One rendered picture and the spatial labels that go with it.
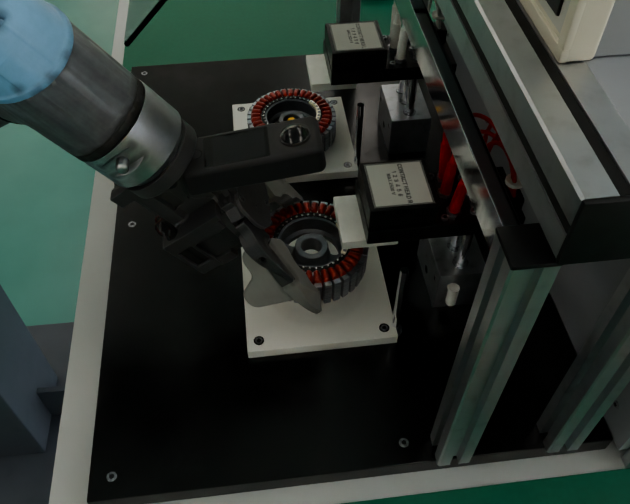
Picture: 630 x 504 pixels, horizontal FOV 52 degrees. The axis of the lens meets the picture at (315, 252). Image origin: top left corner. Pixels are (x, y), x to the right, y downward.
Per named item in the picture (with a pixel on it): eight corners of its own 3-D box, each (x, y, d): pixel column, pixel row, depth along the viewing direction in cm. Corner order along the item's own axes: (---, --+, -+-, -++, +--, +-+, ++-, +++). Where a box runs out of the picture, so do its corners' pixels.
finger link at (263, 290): (280, 330, 63) (224, 255, 61) (330, 305, 61) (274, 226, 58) (272, 348, 60) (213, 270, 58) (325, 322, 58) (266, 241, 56)
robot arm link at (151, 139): (147, 62, 50) (144, 133, 45) (188, 98, 53) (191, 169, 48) (80, 113, 52) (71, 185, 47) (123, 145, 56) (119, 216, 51)
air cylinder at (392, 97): (387, 154, 84) (391, 120, 79) (377, 117, 88) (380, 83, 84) (426, 151, 84) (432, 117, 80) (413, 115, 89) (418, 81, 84)
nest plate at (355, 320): (248, 358, 64) (247, 352, 63) (241, 244, 74) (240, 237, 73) (397, 343, 65) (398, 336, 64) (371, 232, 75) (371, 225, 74)
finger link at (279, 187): (256, 203, 72) (210, 199, 63) (299, 177, 69) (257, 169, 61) (267, 228, 71) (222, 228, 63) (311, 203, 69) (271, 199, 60)
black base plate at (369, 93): (92, 511, 57) (85, 502, 55) (134, 79, 98) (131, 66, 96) (605, 449, 61) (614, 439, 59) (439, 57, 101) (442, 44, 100)
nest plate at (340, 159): (237, 187, 80) (236, 180, 79) (232, 111, 89) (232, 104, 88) (358, 177, 81) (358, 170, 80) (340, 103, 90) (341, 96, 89)
